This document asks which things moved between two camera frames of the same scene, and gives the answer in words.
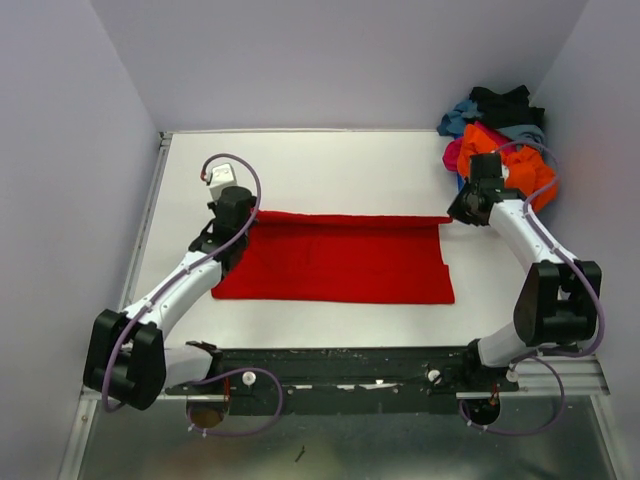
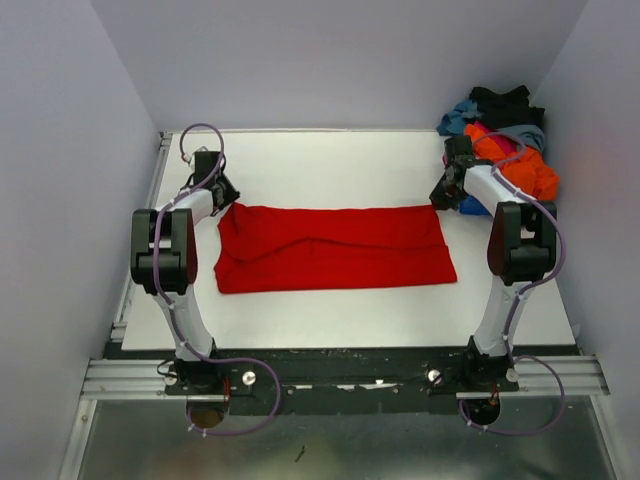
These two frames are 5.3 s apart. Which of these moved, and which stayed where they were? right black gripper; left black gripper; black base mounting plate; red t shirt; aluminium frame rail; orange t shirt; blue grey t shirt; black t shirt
Moved: right black gripper; red t shirt; left black gripper
Stayed: aluminium frame rail; black t shirt; black base mounting plate; orange t shirt; blue grey t shirt
